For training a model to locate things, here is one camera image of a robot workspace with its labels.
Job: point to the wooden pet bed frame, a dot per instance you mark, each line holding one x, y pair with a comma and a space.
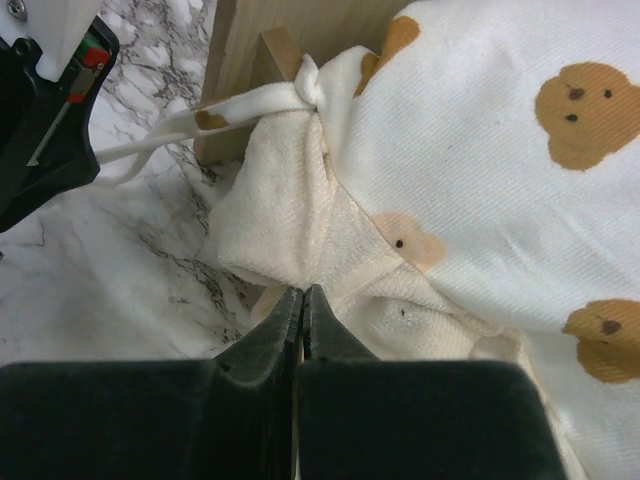
275, 56

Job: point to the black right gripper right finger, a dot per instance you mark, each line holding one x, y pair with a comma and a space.
360, 417

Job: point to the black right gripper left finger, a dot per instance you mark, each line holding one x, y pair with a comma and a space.
226, 417

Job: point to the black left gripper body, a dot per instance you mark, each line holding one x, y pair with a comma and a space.
45, 146

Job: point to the large bear print cushion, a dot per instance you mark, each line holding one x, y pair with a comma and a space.
469, 192

